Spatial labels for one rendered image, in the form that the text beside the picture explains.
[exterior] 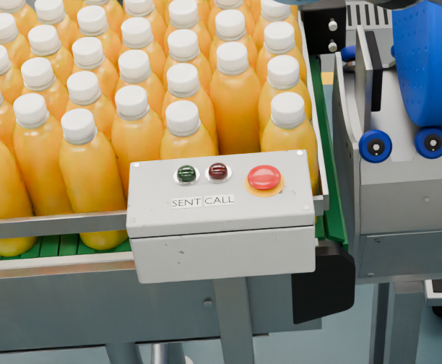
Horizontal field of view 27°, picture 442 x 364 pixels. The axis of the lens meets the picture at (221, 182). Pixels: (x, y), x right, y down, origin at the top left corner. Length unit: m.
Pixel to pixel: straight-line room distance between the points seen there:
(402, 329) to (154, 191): 0.69
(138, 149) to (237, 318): 0.24
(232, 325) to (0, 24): 0.51
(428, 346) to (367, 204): 0.97
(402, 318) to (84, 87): 0.69
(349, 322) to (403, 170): 1.01
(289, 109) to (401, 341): 0.64
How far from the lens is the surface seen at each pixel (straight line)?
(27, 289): 1.24
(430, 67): 1.11
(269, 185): 0.97
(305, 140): 1.09
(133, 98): 1.11
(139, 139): 1.12
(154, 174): 1.01
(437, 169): 1.26
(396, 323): 1.55
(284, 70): 1.12
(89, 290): 1.23
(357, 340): 2.19
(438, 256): 1.42
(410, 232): 1.31
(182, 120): 1.07
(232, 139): 1.21
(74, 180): 1.12
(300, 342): 2.19
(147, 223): 0.96
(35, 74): 1.18
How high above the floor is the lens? 1.80
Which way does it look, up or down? 45 degrees down
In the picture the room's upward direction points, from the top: 7 degrees counter-clockwise
